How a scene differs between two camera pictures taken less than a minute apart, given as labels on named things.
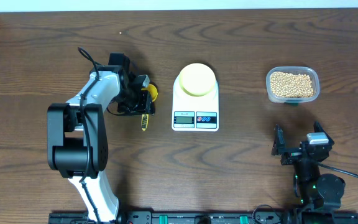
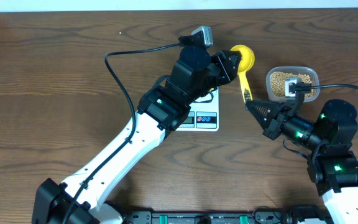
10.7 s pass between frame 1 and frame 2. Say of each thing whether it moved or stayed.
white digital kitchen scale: stayed
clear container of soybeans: stayed
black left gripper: moved
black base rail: stayed
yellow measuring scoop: moved
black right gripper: moved
